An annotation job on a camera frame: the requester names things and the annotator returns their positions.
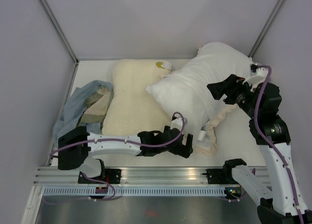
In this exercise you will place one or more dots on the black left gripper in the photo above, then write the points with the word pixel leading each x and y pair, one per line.
pixel 184 150

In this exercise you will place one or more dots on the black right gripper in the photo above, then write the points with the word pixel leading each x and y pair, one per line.
pixel 232 84

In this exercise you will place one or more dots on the grey plush ruffled pillowcase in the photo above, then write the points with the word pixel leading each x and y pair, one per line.
pixel 212 136

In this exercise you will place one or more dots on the white pillow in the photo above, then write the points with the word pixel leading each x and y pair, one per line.
pixel 195 87

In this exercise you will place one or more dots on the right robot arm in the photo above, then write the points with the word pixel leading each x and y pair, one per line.
pixel 282 203

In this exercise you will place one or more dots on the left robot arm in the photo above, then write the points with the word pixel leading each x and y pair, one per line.
pixel 78 149

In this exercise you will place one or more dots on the cream foam contour pillow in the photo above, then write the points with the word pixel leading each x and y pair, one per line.
pixel 132 108

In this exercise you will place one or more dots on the blue and beige cloth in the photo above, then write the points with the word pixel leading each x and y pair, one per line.
pixel 87 106

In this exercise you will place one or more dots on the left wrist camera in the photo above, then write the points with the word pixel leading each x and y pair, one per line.
pixel 176 123

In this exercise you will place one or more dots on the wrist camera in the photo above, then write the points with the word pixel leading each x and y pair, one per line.
pixel 258 74
pixel 176 123

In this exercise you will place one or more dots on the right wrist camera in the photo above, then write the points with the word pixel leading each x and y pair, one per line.
pixel 258 74

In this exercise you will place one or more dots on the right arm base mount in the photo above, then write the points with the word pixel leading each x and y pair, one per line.
pixel 217 176

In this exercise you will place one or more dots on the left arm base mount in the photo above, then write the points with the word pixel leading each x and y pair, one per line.
pixel 111 176

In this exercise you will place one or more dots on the right frame post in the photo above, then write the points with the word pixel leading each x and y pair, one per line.
pixel 267 25

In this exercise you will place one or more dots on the frame post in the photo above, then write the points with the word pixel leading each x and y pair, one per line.
pixel 267 25
pixel 55 24

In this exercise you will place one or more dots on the aluminium front rail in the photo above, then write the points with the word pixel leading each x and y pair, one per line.
pixel 131 176

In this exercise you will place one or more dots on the slotted cable duct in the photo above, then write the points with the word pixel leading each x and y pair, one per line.
pixel 141 191

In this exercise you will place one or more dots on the left frame post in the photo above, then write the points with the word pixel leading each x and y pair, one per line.
pixel 55 24

